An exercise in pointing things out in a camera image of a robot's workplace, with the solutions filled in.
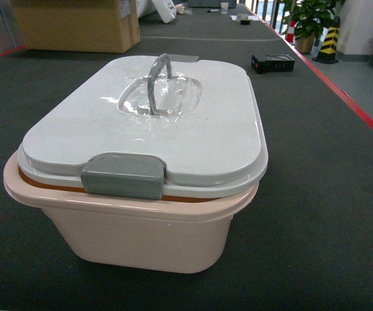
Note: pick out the white box lid with handle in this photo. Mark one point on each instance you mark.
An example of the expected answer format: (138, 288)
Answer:
(207, 129)

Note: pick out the black electronic device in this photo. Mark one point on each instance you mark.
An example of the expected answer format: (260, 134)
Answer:
(271, 63)

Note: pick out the potted green plant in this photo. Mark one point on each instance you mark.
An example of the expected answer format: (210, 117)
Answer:
(311, 17)

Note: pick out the pink plastic storage box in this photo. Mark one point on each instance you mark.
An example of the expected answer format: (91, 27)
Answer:
(179, 237)

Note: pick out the dark grey table mat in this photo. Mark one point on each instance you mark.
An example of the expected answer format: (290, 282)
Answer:
(304, 243)

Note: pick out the yellow black traffic cone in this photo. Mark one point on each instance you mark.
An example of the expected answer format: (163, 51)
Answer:
(327, 53)

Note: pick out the brown cardboard box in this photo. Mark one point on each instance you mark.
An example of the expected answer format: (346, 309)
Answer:
(78, 26)

